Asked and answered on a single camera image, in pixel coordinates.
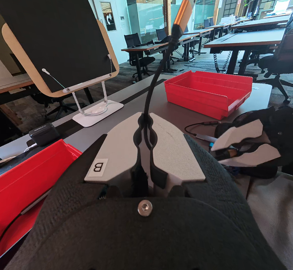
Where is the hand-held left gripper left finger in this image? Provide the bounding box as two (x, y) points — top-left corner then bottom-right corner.
(84, 112), (148, 198)

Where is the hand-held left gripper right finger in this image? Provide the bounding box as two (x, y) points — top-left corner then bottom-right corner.
(148, 112), (206, 195)

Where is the black board on white stand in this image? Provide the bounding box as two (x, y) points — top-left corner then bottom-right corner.
(0, 0), (124, 127)

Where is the thin black adapter cable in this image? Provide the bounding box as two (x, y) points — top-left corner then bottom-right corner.
(184, 121), (221, 144)

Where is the person's grey clothing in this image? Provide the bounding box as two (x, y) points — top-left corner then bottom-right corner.
(246, 171), (293, 266)

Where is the red plastic bin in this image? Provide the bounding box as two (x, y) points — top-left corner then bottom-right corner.
(164, 70), (253, 121)
(0, 139), (83, 259)

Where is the office desk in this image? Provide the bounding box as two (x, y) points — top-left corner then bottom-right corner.
(230, 14), (291, 32)
(204, 28), (286, 75)
(121, 28), (214, 80)

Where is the wooden pillar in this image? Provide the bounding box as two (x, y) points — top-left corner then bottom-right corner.
(163, 0), (172, 37)

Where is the black charger block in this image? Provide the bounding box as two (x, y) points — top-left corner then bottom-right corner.
(29, 123), (60, 147)

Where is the black cable with orange plugs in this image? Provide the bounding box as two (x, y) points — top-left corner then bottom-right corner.
(137, 0), (199, 153)

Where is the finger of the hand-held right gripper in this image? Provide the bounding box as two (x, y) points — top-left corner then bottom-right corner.
(211, 119), (264, 152)
(216, 143), (282, 167)

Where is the coiled black cable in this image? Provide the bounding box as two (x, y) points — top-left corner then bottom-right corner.
(213, 53), (232, 74)

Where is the black office chair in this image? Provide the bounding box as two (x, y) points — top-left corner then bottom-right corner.
(156, 28), (180, 65)
(124, 33), (156, 83)
(250, 13), (293, 105)
(32, 92), (77, 122)

